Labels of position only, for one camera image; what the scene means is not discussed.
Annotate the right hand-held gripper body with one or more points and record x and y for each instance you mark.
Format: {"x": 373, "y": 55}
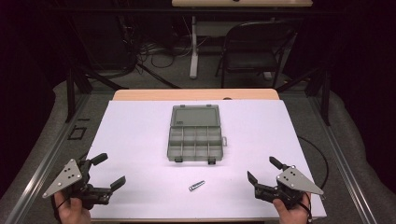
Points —
{"x": 295, "y": 182}

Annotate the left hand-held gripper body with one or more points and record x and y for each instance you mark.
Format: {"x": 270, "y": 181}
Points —
{"x": 67, "y": 177}

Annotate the small silver screw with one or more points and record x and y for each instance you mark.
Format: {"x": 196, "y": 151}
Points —
{"x": 196, "y": 185}

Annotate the grey plastic compartment box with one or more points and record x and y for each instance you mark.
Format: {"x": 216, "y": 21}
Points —
{"x": 194, "y": 137}

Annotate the person's right hand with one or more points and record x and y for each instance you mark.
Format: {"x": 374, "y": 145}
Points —
{"x": 292, "y": 215}

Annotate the person's left hand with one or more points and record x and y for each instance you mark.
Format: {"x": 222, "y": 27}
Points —
{"x": 73, "y": 213}

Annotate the white board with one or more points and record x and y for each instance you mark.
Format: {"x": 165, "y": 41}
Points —
{"x": 140, "y": 140}

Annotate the black metal stand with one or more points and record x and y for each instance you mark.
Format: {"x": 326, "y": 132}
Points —
{"x": 71, "y": 93}
{"x": 325, "y": 99}

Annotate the wooden table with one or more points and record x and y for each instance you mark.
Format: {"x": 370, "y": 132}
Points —
{"x": 174, "y": 94}

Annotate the black folding chair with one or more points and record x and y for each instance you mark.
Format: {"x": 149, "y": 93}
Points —
{"x": 252, "y": 60}

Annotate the white table leg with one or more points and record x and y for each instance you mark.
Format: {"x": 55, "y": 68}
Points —
{"x": 194, "y": 56}

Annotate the aluminium rail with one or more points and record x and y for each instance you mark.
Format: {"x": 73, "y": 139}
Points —
{"x": 43, "y": 161}
{"x": 345, "y": 168}

